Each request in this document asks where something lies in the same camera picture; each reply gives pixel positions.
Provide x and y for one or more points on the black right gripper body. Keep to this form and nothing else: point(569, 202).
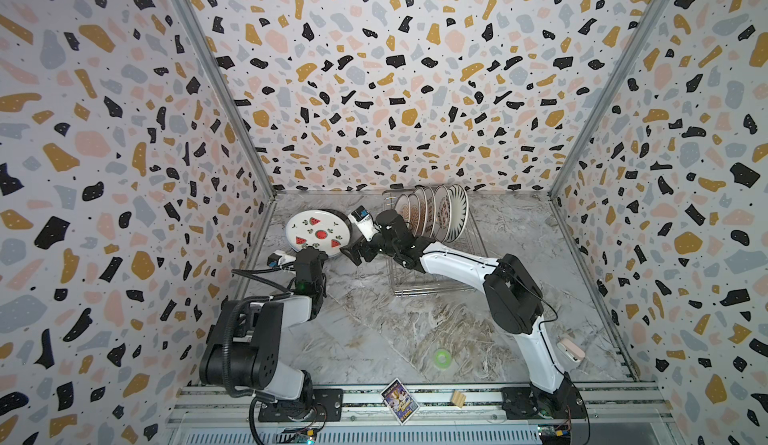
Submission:
point(363, 249)

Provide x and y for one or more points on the white watermelon pattern plate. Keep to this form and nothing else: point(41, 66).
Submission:
point(326, 230)

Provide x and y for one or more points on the blue leaf pattern plate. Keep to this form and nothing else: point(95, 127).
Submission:
point(459, 211)

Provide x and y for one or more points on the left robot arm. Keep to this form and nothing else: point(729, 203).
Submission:
point(242, 349)

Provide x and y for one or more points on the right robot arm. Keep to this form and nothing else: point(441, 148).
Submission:
point(515, 302)

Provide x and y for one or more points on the orange sunburst plate front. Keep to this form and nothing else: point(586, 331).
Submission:
point(402, 207)

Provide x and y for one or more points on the orange sunburst plate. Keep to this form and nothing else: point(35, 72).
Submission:
point(428, 209)
point(416, 212)
point(402, 207)

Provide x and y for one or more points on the colourful playing card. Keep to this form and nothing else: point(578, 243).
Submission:
point(399, 401)

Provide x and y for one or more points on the small wooden block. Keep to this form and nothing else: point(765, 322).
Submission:
point(458, 399)

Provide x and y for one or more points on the pink eraser block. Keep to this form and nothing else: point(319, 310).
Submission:
point(574, 353)

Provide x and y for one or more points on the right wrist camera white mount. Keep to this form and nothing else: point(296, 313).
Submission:
point(365, 223)

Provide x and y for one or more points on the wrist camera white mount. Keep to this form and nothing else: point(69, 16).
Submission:
point(280, 259)
point(365, 223)

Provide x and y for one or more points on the steel wire dish rack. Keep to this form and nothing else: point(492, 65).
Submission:
point(442, 266)

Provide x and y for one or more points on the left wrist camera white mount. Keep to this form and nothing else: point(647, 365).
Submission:
point(280, 259)

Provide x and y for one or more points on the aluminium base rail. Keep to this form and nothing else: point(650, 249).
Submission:
point(618, 413)

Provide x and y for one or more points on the aluminium corner post left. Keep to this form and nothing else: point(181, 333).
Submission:
point(208, 62)

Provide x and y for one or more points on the aluminium corner post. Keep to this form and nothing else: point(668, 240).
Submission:
point(620, 73)
point(208, 62)

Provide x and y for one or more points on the aluminium corner post right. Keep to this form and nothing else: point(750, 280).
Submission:
point(620, 73)

